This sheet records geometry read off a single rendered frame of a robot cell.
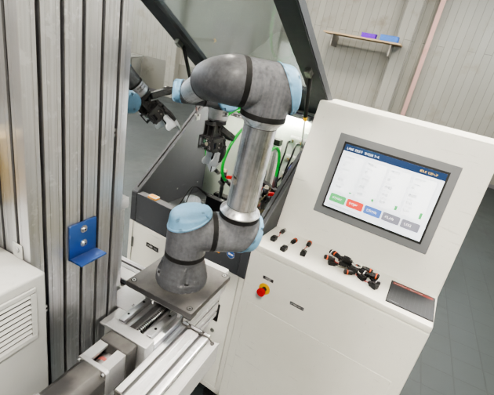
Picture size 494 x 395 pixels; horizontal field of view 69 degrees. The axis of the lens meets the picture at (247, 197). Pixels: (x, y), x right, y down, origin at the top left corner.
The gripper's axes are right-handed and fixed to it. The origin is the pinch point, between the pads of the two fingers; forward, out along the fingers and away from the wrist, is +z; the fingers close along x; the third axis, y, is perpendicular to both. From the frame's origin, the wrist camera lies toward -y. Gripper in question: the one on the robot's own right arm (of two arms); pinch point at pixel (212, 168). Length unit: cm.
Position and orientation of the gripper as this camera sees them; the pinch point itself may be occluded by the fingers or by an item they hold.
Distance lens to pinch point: 145.1
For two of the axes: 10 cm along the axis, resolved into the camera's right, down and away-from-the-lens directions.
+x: 8.4, 3.5, -4.2
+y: -5.1, 2.4, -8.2
